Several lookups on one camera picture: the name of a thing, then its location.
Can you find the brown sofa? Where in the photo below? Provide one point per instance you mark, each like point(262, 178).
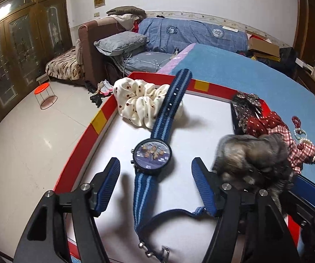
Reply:
point(91, 60)

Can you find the white pink sneakers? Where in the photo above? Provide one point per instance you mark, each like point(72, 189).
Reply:
point(105, 87)

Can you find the red white-dotted scrunchie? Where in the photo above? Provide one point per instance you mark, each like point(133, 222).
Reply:
point(264, 123)

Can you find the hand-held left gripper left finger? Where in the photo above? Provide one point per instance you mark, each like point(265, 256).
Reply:
point(106, 187)

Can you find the white dotted scrunchie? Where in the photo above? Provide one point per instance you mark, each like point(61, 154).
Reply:
point(135, 104)

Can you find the wooden dresser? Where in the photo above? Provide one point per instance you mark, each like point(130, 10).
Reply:
point(313, 87)

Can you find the red checked scrunchie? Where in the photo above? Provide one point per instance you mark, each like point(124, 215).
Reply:
point(302, 150)

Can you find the brown patterned blanket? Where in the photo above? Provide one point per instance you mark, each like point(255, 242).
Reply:
point(61, 65)

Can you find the dark beaded hair clip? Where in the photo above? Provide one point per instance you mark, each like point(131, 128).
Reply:
point(246, 102)

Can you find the orange round stool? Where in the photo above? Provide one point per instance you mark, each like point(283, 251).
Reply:
point(42, 89)

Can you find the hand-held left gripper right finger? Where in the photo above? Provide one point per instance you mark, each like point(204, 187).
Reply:
point(204, 189)

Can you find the blue checked quilt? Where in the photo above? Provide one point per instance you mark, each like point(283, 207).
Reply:
point(193, 33)

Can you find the grey-blue striped pillow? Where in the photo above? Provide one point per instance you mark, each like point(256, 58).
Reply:
point(146, 60)

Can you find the wooden glass-door wardrobe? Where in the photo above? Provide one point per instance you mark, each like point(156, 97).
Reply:
point(17, 46)

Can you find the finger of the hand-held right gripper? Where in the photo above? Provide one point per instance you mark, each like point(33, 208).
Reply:
point(302, 208)
point(308, 186)

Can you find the pile of clothes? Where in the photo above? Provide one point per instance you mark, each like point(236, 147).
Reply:
point(127, 12)

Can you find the yellow wall plaque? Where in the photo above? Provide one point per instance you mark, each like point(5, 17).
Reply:
point(99, 0)

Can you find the wooden door frame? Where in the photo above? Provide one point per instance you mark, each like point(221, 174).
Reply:
point(303, 19)

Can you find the black bag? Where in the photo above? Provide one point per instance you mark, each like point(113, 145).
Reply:
point(288, 60)

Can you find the grey fuzzy scrunchie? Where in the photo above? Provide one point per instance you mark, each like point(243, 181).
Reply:
point(256, 153)

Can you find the brown cardboard box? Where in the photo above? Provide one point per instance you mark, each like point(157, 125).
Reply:
point(264, 46)

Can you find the black shoes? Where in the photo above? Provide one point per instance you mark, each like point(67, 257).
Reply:
point(95, 98)

